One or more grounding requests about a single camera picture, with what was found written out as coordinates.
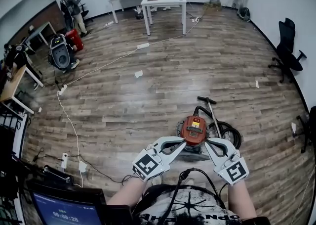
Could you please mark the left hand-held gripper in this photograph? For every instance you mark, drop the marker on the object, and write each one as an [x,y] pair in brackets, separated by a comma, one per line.
[148,166]

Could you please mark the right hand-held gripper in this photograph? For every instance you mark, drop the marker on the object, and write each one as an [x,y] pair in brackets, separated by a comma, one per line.
[234,172]

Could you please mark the person's right forearm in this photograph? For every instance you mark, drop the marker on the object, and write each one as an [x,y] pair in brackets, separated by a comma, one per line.
[240,201]

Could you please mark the person's left forearm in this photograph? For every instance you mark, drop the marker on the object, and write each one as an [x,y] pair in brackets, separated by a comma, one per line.
[126,194]

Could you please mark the red vacuum cleaner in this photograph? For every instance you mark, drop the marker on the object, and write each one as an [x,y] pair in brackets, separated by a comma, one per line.
[193,130]

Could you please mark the person's left shoe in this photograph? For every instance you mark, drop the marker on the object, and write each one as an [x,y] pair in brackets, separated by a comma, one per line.
[156,181]

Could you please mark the person's shoe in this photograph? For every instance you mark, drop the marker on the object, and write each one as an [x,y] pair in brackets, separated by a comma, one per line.
[156,181]
[188,181]

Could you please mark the person's right shoe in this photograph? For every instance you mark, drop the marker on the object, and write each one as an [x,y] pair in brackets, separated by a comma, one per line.
[188,181]

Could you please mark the person's printed t-shirt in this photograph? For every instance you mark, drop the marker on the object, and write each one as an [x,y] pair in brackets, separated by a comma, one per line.
[197,206]

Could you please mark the white paper scrap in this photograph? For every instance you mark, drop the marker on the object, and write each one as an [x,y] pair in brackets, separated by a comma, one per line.
[293,126]
[256,83]

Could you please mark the crumpled white paper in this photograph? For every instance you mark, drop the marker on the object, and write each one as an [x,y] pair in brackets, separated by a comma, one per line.
[138,73]

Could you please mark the white power adapter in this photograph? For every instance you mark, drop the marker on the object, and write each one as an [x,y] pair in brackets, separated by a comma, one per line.
[82,166]

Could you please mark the white power strip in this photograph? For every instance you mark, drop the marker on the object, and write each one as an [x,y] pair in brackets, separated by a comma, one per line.
[62,89]
[143,45]
[195,19]
[64,161]
[109,23]

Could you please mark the black tablet screen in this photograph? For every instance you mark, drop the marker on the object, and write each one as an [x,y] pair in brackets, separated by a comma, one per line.
[64,214]

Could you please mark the black helmet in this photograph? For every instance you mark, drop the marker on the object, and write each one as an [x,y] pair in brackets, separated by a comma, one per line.
[244,13]

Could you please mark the red box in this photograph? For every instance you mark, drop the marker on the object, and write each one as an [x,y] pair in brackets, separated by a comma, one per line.
[74,39]

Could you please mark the cardboard box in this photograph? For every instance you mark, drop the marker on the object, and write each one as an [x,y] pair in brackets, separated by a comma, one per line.
[212,6]

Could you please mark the grey backpack machine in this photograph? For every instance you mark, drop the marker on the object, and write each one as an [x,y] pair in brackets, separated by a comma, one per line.
[60,52]

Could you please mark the wooden desk white legs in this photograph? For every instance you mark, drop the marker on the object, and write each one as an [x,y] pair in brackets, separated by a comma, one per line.
[10,88]

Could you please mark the grey desk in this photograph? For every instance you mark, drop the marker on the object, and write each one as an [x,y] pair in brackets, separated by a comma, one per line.
[40,27]

